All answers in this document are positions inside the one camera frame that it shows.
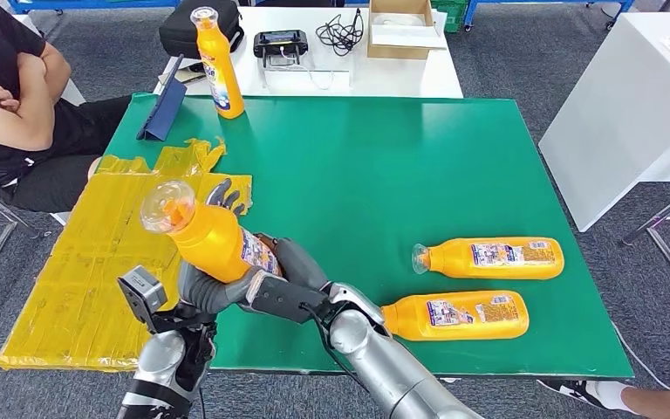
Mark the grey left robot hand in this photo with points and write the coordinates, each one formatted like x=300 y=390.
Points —
x=208 y=295

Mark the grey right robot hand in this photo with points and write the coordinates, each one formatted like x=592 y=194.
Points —
x=297 y=266

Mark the orange detergent bottle clear cap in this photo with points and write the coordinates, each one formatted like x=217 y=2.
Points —
x=222 y=75
x=410 y=324
x=456 y=269
x=213 y=243

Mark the person's right forearm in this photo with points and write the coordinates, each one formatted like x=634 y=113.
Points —
x=31 y=110

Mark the person's left forearm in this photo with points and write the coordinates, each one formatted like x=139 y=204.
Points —
x=57 y=66

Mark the yellow taped plastic sheet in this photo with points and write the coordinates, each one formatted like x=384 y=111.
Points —
x=80 y=277

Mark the blue tablet case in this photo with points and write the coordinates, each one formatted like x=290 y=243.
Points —
x=164 y=113

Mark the black carrying case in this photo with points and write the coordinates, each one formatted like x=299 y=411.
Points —
x=176 y=35

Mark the dark smartphone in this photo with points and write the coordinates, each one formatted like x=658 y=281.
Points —
x=187 y=75

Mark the white table with equipment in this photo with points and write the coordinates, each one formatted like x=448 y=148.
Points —
x=404 y=78

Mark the black handheld controller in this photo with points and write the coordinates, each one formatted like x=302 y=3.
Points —
x=280 y=43

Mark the cardboard box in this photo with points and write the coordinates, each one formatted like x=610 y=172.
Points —
x=397 y=53

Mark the white packing sheet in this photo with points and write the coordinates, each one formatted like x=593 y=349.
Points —
x=405 y=37

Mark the green plastic crate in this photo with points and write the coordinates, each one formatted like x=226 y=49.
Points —
x=452 y=17

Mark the white black sneaker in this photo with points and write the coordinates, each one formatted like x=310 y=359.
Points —
x=572 y=393

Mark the white side table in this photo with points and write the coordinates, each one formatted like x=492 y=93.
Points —
x=612 y=127

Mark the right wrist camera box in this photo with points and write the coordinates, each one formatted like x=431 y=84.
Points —
x=283 y=298

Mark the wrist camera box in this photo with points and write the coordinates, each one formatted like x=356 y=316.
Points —
x=141 y=292
x=283 y=298

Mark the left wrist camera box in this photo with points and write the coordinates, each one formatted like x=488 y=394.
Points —
x=141 y=292

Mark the blue metal rack frame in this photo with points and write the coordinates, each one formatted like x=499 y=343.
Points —
x=469 y=14
x=80 y=6

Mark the metal frame chair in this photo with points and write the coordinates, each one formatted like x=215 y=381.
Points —
x=60 y=218

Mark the metal table leg frame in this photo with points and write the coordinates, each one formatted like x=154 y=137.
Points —
x=638 y=232

